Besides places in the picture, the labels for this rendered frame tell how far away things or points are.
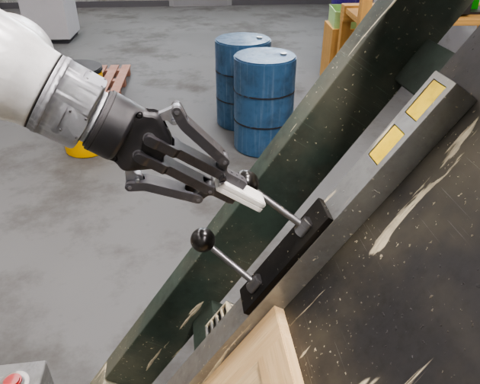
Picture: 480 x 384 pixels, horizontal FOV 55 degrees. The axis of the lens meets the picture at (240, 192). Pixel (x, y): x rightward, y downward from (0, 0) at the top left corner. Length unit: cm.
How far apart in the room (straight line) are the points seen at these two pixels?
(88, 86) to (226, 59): 375
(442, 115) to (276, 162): 33
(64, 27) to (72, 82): 744
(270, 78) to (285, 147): 288
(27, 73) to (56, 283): 245
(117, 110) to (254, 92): 324
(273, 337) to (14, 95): 45
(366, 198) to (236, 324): 28
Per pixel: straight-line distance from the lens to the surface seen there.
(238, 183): 59
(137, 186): 58
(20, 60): 51
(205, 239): 68
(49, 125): 52
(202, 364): 79
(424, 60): 80
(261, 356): 69
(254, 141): 391
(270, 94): 374
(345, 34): 533
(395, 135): 62
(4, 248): 331
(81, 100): 51
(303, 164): 85
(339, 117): 83
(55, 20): 797
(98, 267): 293
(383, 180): 61
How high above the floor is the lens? 186
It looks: 32 degrees down
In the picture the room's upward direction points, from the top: straight up
